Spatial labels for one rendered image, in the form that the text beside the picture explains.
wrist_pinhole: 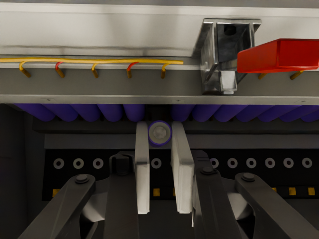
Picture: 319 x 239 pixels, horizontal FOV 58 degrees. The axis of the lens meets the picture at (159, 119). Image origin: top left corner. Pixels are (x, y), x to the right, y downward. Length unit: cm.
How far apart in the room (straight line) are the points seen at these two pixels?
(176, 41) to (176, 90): 3
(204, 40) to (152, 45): 3
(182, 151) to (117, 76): 6
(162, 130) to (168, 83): 4
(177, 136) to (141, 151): 3
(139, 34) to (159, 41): 1
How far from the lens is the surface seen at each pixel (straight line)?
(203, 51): 16
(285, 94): 20
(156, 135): 20
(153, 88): 18
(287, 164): 34
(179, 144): 17
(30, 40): 18
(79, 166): 32
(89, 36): 16
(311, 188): 35
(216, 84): 16
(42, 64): 19
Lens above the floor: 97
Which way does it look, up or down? 5 degrees up
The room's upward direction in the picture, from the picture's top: 180 degrees counter-clockwise
